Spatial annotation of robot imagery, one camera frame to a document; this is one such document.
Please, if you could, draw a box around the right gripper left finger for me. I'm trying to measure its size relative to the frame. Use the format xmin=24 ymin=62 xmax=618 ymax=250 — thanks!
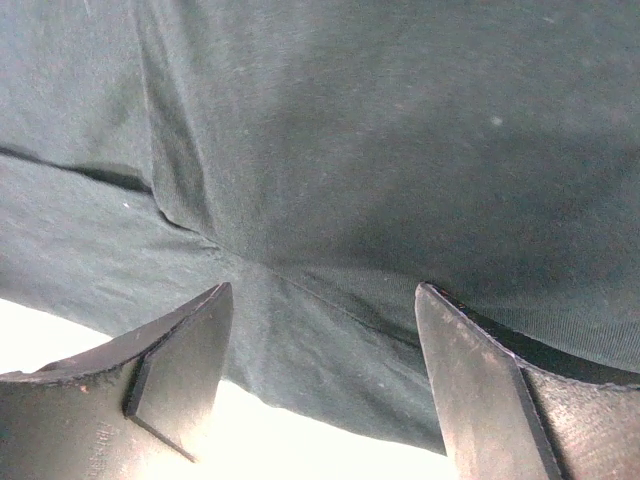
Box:
xmin=1 ymin=283 xmax=233 ymax=479

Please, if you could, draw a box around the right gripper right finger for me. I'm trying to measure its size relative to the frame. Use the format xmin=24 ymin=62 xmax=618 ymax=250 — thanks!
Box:
xmin=415 ymin=283 xmax=639 ymax=479

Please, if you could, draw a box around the black t shirt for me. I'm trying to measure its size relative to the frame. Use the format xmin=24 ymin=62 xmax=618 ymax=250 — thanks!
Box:
xmin=1 ymin=1 xmax=639 ymax=452

